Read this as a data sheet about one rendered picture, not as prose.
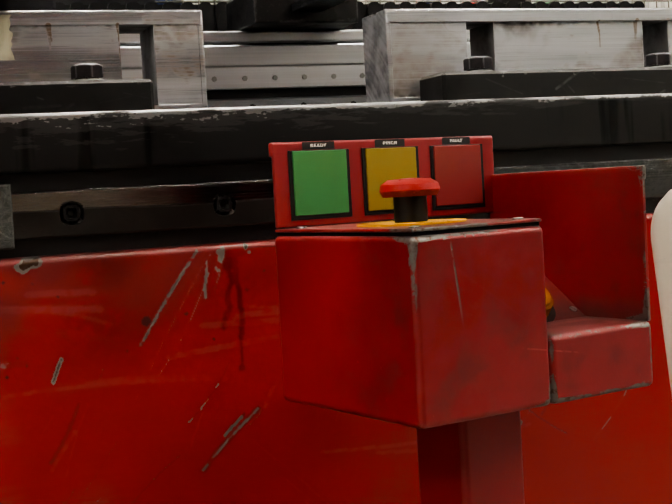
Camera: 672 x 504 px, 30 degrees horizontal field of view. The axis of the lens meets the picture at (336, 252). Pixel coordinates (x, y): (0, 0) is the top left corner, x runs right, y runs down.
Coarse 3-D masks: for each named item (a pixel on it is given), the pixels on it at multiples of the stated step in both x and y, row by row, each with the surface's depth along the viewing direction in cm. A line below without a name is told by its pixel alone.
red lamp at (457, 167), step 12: (444, 156) 94; (456, 156) 95; (468, 156) 95; (480, 156) 96; (444, 168) 94; (456, 168) 95; (468, 168) 95; (480, 168) 96; (444, 180) 94; (456, 180) 95; (468, 180) 95; (480, 180) 96; (444, 192) 94; (456, 192) 95; (468, 192) 95; (480, 192) 96; (444, 204) 94; (456, 204) 95
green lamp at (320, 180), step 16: (304, 160) 87; (320, 160) 88; (336, 160) 89; (304, 176) 87; (320, 176) 88; (336, 176) 89; (304, 192) 87; (320, 192) 88; (336, 192) 89; (304, 208) 87; (320, 208) 88; (336, 208) 89
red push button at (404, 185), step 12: (396, 180) 81; (408, 180) 80; (420, 180) 81; (432, 180) 81; (384, 192) 81; (396, 192) 80; (408, 192) 80; (420, 192) 80; (432, 192) 81; (396, 204) 82; (408, 204) 81; (420, 204) 81; (396, 216) 82; (408, 216) 81; (420, 216) 81
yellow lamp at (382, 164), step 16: (368, 160) 90; (384, 160) 91; (400, 160) 92; (368, 176) 90; (384, 176) 91; (400, 176) 92; (416, 176) 93; (368, 192) 90; (368, 208) 90; (384, 208) 91
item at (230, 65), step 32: (224, 32) 138; (256, 32) 139; (288, 32) 141; (320, 32) 142; (352, 32) 143; (128, 64) 134; (224, 64) 138; (256, 64) 139; (288, 64) 140; (320, 64) 142; (352, 64) 143; (224, 96) 139; (256, 96) 140; (288, 96) 141; (320, 96) 142; (352, 96) 143
